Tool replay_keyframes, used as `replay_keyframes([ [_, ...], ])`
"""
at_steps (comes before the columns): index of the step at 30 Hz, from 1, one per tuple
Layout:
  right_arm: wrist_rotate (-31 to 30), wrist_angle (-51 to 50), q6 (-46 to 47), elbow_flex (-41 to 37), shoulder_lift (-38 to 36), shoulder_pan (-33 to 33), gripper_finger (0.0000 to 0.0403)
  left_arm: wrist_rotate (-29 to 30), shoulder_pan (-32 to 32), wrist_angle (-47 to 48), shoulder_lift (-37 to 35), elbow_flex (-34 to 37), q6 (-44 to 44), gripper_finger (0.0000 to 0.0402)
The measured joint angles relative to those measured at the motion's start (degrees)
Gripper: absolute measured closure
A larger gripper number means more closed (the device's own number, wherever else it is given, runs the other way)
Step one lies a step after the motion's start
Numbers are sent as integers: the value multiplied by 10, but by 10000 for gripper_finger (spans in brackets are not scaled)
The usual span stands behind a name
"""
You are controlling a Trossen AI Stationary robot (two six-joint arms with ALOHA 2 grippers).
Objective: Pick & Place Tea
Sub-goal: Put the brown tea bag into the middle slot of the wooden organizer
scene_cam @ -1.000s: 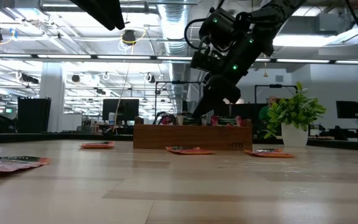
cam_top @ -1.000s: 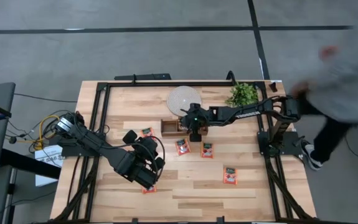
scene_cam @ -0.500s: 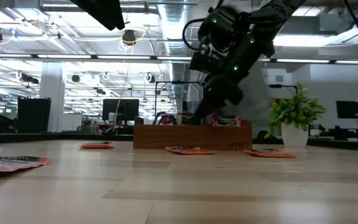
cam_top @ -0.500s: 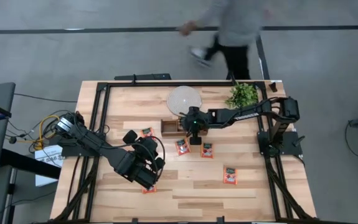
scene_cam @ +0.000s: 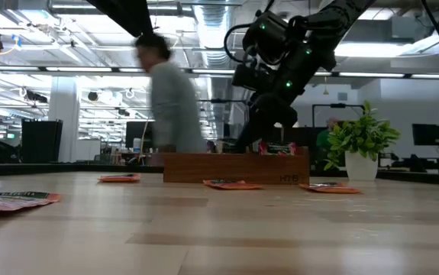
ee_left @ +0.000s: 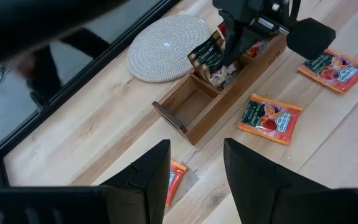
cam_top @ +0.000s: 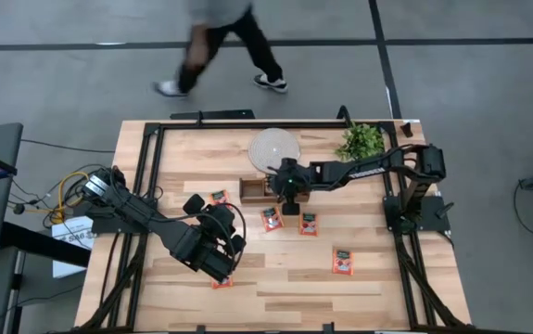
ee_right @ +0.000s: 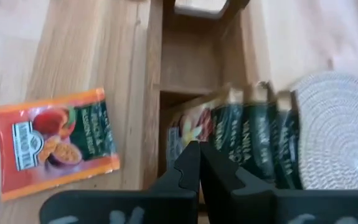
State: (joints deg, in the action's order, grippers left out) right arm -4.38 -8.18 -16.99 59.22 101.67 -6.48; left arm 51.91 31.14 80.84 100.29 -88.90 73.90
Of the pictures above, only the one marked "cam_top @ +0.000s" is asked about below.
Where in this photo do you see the yellow floor cable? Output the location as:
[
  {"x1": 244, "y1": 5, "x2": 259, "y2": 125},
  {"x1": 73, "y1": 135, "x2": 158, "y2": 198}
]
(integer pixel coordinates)
[{"x1": 50, "y1": 170, "x2": 92, "y2": 225}]

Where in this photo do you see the wooden tea box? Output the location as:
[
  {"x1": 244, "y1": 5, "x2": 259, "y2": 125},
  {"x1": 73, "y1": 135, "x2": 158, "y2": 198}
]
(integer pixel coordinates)
[{"x1": 239, "y1": 177, "x2": 311, "y2": 205}]

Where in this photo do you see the person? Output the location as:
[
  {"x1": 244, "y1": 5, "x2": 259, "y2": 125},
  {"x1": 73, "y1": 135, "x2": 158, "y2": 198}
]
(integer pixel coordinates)
[{"x1": 152, "y1": 0, "x2": 290, "y2": 98}]

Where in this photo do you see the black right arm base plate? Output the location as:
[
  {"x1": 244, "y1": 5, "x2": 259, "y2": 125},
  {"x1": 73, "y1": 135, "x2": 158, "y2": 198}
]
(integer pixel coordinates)
[{"x1": 383, "y1": 194, "x2": 456, "y2": 233}]

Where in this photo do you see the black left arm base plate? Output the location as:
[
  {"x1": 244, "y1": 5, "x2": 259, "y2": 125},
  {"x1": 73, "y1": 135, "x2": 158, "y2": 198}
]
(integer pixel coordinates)
[{"x1": 84, "y1": 203, "x2": 159, "y2": 235}]

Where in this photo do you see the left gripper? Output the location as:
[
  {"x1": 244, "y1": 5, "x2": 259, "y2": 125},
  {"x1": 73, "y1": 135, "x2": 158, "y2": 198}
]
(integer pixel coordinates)
[{"x1": 182, "y1": 193, "x2": 248, "y2": 255}]

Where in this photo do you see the black bar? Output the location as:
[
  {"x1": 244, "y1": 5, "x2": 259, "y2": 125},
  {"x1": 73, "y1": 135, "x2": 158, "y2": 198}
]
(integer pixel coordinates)
[{"x1": 170, "y1": 109, "x2": 257, "y2": 122}]

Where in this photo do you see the black desk leg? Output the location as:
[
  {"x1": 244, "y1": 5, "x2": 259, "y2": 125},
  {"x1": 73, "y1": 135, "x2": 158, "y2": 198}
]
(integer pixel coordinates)
[{"x1": 0, "y1": 221, "x2": 92, "y2": 269}]

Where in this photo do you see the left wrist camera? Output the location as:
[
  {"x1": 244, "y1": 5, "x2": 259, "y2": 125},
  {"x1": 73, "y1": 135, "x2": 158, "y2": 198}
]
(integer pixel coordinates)
[{"x1": 205, "y1": 203, "x2": 235, "y2": 233}]

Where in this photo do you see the round woven white mat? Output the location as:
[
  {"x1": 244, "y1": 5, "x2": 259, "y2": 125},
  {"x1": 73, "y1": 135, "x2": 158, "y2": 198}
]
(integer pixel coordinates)
[{"x1": 247, "y1": 127, "x2": 302, "y2": 175}]

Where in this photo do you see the green plant in white pot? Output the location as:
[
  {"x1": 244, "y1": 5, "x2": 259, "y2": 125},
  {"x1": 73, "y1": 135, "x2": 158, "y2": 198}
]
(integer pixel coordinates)
[{"x1": 334, "y1": 122, "x2": 387, "y2": 162}]

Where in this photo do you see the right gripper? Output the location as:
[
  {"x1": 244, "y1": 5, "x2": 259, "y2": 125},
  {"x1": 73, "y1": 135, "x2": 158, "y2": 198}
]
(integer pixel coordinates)
[{"x1": 268, "y1": 157, "x2": 316, "y2": 217}]

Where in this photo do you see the white cardboard box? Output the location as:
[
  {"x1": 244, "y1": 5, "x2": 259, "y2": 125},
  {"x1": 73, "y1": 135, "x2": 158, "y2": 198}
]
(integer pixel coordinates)
[{"x1": 51, "y1": 215, "x2": 95, "y2": 279}]

